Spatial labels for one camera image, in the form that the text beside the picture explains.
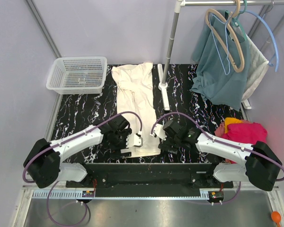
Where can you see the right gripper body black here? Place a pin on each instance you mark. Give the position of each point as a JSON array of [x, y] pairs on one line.
[[165, 144]]

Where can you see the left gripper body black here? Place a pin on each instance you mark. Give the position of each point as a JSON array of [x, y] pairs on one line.
[[119, 142]]

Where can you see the cream white t shirt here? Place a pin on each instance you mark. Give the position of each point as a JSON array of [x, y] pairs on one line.
[[135, 93]]

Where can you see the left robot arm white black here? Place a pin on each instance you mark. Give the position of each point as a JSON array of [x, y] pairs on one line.
[[46, 161]]

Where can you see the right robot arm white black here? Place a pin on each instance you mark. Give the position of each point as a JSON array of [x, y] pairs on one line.
[[256, 164]]

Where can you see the black marble pattern mat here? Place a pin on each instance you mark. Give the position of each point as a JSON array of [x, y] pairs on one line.
[[76, 112]]

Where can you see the yellow object under shirt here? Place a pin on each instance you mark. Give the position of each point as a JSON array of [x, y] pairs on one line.
[[230, 120]]

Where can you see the pink red t shirt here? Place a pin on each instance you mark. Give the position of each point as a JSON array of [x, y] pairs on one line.
[[259, 134]]

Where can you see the white perforated plastic basket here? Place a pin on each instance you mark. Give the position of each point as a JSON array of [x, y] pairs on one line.
[[77, 75]]

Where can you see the teal t shirt hanging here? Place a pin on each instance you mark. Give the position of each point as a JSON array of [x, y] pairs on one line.
[[211, 81]]

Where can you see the white grey towel hanging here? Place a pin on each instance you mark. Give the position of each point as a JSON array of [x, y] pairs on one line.
[[257, 69]]

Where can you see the orange ball object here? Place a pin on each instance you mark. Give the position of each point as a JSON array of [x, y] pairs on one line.
[[276, 217]]

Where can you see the beige clothes hanger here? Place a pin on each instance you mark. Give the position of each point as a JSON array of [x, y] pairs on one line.
[[214, 13]]

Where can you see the metal clothes rack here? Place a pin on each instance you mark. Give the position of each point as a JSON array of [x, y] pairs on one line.
[[267, 6]]

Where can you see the light blue thick hanger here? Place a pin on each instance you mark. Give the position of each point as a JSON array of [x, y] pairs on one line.
[[274, 61]]

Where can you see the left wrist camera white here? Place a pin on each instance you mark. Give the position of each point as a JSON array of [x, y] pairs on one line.
[[134, 139]]

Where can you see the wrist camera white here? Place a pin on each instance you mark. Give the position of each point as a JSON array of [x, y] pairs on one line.
[[159, 132], [134, 139]]

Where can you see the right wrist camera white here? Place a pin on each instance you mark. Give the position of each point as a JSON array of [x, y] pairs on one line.
[[159, 132]]

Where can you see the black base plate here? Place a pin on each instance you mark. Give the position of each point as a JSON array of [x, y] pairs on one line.
[[188, 174]]

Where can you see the aluminium frame rail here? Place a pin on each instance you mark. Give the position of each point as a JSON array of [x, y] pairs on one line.
[[243, 186]]

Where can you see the thin blue wire hanger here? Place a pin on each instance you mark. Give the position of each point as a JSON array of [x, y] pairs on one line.
[[229, 66]]

